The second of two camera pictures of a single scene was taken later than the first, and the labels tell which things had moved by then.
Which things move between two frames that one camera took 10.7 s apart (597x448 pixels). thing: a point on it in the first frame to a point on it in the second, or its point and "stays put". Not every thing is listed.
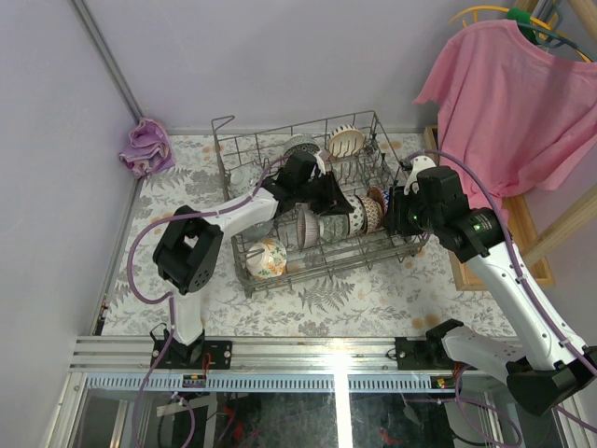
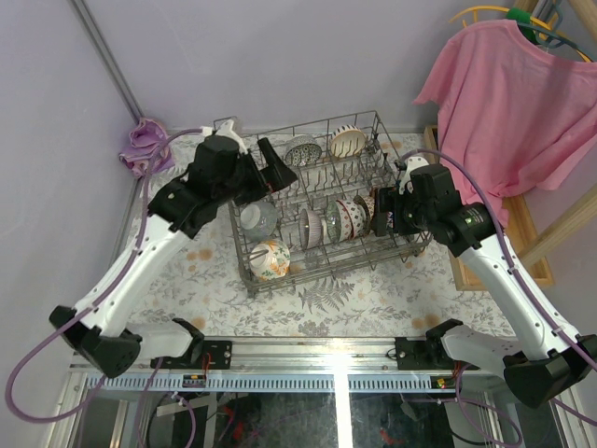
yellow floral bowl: (266, 259) stays put
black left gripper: (324, 192) to (255, 173)
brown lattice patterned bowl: (373, 212) stays put
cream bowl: (345, 140) stays put
